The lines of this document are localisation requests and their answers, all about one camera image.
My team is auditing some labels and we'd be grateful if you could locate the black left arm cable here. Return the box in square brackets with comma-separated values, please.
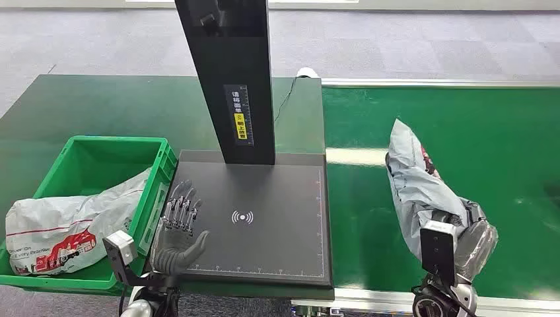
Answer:
[117, 286, 129, 317]

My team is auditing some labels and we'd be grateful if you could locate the black and yellow label sticker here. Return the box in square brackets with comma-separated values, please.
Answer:
[224, 84, 255, 147]

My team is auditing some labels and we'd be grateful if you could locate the grey package with red print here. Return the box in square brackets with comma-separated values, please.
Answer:
[5, 167, 153, 277]

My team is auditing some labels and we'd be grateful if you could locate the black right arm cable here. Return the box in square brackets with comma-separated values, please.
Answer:
[442, 279, 479, 317]

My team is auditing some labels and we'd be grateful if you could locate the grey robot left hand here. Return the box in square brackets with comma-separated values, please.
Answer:
[151, 179, 211, 277]

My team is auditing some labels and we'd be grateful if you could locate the black weighing scanner device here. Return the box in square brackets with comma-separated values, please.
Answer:
[151, 0, 335, 291]

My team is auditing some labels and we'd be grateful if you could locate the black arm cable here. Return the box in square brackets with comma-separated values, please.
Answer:
[442, 279, 479, 317]
[117, 286, 129, 317]

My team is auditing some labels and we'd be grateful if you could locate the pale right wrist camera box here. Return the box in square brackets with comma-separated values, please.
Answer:
[419, 220, 458, 287]

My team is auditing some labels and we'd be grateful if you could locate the grey courier package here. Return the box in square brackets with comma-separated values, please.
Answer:
[384, 118, 471, 264]

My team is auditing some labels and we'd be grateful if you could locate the green conveyor belt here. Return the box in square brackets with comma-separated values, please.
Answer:
[322, 87, 560, 302]

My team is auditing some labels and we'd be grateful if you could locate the green plastic basket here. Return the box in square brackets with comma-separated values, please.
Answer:
[0, 135, 179, 295]

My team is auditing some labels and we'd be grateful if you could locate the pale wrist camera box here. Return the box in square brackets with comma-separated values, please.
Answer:
[419, 220, 458, 287]
[102, 230, 145, 287]

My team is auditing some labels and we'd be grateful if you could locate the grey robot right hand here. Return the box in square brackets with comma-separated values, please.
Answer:
[432, 199, 500, 283]

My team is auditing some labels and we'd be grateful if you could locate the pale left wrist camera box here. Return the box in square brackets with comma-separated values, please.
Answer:
[102, 230, 145, 287]

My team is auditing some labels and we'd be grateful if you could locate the aluminium conveyor frame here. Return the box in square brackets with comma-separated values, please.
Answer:
[291, 77, 560, 317]

